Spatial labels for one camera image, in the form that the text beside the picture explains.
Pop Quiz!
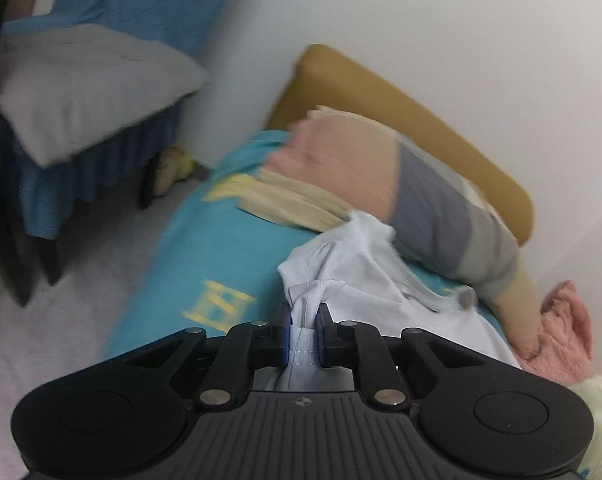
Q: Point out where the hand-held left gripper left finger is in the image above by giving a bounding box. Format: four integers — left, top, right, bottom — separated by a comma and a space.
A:
99, 304, 290, 409

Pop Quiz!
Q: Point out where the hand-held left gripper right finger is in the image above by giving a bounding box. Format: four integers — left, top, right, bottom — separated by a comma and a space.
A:
315, 302, 502, 409

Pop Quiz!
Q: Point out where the white shirt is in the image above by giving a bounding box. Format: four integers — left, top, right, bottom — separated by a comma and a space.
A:
277, 210, 522, 394

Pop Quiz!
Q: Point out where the teal bed sheet yellow print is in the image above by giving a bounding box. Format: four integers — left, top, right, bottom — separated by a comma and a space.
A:
103, 129, 524, 363

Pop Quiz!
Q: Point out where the patchwork pink grey pillow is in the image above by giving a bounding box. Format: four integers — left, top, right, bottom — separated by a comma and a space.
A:
238, 105, 542, 362

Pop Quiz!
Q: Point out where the dark wooden chair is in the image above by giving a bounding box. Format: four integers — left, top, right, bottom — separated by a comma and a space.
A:
36, 157, 158, 287

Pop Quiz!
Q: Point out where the yellow plush toy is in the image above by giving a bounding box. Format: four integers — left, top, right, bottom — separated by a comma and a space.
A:
153, 145, 194, 196

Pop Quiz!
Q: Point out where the pink fluffy blanket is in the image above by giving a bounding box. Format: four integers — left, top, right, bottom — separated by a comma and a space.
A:
518, 280, 594, 379

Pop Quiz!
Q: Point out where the ochre headboard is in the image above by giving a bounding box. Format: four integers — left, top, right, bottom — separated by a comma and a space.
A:
263, 44, 536, 247

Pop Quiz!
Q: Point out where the chair with blue cover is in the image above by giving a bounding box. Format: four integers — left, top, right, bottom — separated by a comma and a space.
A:
0, 0, 254, 241

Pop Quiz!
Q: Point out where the black chair frame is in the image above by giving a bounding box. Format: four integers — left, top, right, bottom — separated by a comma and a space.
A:
0, 10, 34, 309

